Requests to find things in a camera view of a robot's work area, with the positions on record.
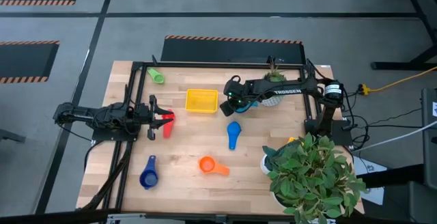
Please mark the red measuring cup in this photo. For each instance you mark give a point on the red measuring cup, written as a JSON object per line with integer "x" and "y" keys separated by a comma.
{"x": 168, "y": 132}

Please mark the leafy green potted plant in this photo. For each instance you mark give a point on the leafy green potted plant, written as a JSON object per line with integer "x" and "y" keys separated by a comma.
{"x": 307, "y": 179}

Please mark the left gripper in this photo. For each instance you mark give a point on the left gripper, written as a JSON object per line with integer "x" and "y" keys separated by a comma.
{"x": 143, "y": 118}

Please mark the light blue measuring cup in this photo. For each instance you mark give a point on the light blue measuring cup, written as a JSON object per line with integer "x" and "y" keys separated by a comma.
{"x": 233, "y": 130}

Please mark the white sheet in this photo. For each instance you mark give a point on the white sheet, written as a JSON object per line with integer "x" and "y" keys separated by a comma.
{"x": 365, "y": 166}

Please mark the succulent in patterned white pot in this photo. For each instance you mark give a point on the succulent in patterned white pot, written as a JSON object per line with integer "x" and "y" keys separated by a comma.
{"x": 274, "y": 76}

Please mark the green measuring cup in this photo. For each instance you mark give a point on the green measuring cup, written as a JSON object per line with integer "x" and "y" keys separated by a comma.
{"x": 157, "y": 78}

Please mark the dark blue measuring cup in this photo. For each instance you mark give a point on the dark blue measuring cup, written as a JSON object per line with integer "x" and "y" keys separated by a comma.
{"x": 149, "y": 178}

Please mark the black desk stand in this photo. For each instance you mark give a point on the black desk stand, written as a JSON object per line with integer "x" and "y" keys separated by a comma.
{"x": 403, "y": 66}

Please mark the black chair leg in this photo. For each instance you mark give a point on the black chair leg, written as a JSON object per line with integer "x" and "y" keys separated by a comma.
{"x": 10, "y": 136}

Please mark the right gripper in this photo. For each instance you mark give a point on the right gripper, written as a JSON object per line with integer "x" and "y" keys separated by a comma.
{"x": 235, "y": 92}

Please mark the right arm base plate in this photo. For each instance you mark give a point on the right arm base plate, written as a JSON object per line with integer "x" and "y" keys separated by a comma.
{"x": 342, "y": 133}

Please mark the yellow measuring cup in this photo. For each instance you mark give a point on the yellow measuring cup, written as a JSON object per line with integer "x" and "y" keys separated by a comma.
{"x": 292, "y": 139}

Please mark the silver metal bracket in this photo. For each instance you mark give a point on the silver metal bracket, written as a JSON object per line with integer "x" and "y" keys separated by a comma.
{"x": 126, "y": 217}

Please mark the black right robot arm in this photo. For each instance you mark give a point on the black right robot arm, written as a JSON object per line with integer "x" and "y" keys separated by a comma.
{"x": 290, "y": 87}

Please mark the orange measuring cup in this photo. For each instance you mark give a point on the orange measuring cup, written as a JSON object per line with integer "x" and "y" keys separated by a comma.
{"x": 207, "y": 165}

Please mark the teal measuring cup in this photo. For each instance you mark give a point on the teal measuring cup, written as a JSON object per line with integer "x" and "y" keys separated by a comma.
{"x": 246, "y": 109}

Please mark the grey cabinet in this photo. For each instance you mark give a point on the grey cabinet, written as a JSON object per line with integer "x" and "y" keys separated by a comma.
{"x": 430, "y": 132}

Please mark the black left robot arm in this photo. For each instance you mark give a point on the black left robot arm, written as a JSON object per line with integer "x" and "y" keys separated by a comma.
{"x": 78, "y": 113}

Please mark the dark grey floor equipment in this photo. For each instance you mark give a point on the dark grey floor equipment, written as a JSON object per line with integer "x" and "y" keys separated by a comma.
{"x": 409, "y": 200}

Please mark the snake plant in white pot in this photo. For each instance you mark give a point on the snake plant in white pot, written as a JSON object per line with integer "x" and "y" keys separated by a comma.
{"x": 264, "y": 166}

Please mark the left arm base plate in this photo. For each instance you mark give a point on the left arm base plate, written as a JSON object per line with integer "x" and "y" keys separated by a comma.
{"x": 112, "y": 137}

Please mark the yellow plastic basket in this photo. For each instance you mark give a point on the yellow plastic basket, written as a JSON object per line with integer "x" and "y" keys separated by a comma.
{"x": 201, "y": 101}

